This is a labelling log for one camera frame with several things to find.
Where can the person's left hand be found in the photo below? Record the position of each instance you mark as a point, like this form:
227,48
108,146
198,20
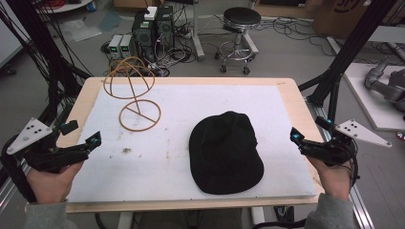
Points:
51,187

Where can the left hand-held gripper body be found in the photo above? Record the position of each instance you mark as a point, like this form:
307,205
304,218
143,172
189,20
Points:
47,157

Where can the wooden table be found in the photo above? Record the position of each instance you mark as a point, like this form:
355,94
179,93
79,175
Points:
296,95

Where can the black cap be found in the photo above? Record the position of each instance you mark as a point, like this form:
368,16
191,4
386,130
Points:
226,152

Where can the white platform board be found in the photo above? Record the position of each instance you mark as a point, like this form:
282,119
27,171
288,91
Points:
372,108

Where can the grey power supply unit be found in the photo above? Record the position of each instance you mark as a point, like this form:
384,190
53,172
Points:
126,45
114,46

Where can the white table mat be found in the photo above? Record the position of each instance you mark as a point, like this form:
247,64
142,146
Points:
153,165

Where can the black computer tower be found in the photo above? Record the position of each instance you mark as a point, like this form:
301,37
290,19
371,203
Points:
165,25
144,38

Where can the black round stool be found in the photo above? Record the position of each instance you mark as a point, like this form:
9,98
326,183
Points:
241,19

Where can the white round table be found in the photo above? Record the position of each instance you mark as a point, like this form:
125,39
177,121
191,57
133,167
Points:
68,5

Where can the person's right hand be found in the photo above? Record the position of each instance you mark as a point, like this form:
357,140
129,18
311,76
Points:
334,179

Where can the clear plastic sheet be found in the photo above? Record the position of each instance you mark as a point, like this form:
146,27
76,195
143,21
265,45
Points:
81,30

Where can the aluminium rail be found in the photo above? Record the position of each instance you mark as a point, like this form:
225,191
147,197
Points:
363,203

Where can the white table leg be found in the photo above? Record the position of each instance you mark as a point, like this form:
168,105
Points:
256,216
125,221

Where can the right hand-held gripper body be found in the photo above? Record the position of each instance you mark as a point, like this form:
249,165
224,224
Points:
337,149

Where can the white box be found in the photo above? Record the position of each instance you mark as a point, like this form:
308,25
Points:
151,12

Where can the white cabinet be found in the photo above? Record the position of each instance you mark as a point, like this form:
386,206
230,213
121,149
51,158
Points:
8,35

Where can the cardboard box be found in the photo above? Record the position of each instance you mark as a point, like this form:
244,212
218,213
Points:
334,16

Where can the white desk leg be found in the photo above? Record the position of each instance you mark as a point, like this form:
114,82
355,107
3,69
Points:
198,35

